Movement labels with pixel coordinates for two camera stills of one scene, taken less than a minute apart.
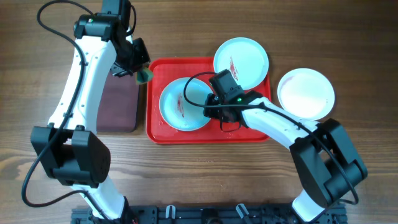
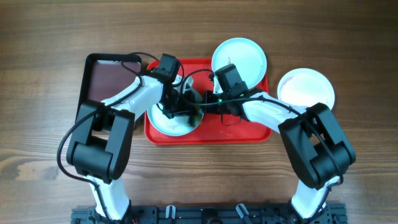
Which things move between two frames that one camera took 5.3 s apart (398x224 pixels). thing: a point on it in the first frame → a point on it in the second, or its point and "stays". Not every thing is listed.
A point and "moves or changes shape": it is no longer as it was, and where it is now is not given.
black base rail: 211,214 stays
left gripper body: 132,58 → 176,105
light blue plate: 178,112 moves or changes shape
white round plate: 306,93 stays
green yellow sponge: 143,76 moves or changes shape
